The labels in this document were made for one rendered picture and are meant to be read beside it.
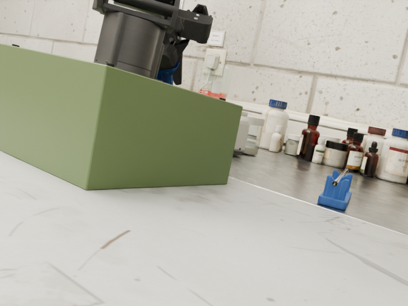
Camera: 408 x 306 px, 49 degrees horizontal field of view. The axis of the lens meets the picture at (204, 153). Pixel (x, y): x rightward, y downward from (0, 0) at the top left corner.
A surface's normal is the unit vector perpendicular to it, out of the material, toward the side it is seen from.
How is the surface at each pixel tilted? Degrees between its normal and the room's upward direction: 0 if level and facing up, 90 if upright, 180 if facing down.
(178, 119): 90
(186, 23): 115
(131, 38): 89
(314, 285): 0
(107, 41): 87
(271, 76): 90
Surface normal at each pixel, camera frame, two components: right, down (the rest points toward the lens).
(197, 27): -0.14, 0.51
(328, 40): -0.62, -0.04
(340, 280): 0.19, -0.97
